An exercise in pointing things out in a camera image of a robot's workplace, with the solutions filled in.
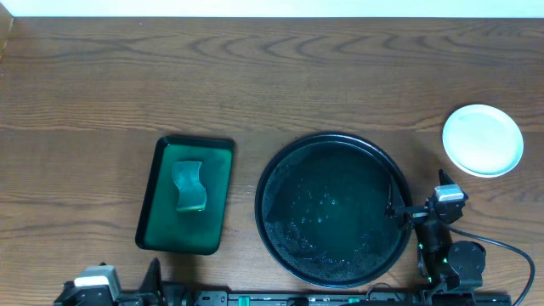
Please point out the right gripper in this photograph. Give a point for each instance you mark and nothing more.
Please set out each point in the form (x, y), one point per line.
(396, 207)

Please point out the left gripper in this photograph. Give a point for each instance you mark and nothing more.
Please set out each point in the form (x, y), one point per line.
(138, 291)

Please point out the pale green plate front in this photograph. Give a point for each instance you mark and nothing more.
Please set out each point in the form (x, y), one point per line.
(482, 141)

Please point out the green scrub sponge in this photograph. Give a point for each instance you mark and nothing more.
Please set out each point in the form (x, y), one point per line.
(192, 194)

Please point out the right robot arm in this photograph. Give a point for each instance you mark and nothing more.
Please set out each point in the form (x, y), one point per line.
(451, 266)

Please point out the green rectangular tray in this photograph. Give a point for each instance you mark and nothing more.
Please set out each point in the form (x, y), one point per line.
(161, 227)

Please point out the round black tray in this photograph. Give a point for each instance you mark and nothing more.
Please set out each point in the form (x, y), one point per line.
(320, 210)

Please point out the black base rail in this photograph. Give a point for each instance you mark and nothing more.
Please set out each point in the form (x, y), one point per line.
(222, 298)

